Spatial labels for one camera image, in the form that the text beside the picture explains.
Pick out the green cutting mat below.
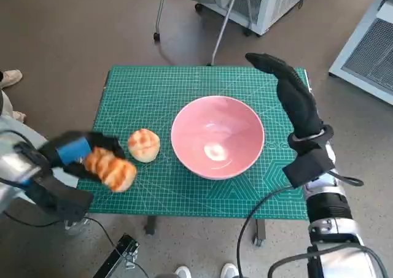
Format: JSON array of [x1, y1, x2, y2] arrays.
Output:
[[76, 65, 309, 220]]

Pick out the small black wrist cable loop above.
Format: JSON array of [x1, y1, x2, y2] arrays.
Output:
[[328, 170, 365, 187]]

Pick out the black forearm cable loop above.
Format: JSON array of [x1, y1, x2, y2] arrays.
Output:
[[268, 244, 389, 278]]

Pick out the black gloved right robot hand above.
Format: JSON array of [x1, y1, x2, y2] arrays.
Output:
[[244, 52, 325, 137]]

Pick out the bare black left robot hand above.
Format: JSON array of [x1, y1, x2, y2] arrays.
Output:
[[38, 131, 126, 180]]

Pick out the white cabinet with mesh panel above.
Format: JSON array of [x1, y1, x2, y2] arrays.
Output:
[[195, 0, 319, 36]]

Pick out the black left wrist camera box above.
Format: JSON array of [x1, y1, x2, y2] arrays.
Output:
[[26, 176, 95, 222]]

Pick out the long toy bread loaf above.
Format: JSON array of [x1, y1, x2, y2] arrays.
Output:
[[84, 146, 138, 193]]

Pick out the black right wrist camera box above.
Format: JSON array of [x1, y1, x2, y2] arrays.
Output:
[[281, 153, 335, 188]]

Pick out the round toy bread bun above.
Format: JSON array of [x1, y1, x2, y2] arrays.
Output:
[[127, 128, 161, 163]]

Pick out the pink bowl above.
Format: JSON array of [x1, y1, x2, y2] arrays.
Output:
[[170, 95, 265, 180]]

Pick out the table leg with caster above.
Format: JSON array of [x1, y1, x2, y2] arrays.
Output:
[[252, 218, 267, 247]]

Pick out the person's grey shoe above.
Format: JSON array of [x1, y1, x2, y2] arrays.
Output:
[[64, 218, 91, 237]]

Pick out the black metal frame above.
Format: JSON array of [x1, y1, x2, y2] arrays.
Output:
[[91, 233, 141, 278]]

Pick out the white shoe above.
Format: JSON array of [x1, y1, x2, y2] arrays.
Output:
[[220, 262, 239, 278], [174, 265, 192, 278]]

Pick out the white unit with vent grille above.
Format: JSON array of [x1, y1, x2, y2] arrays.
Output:
[[328, 0, 393, 107]]

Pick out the long black robot cable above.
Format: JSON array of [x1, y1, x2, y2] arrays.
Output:
[[236, 185, 303, 278]]

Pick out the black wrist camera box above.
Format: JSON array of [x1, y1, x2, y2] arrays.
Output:
[[26, 176, 95, 222], [281, 153, 335, 188]]

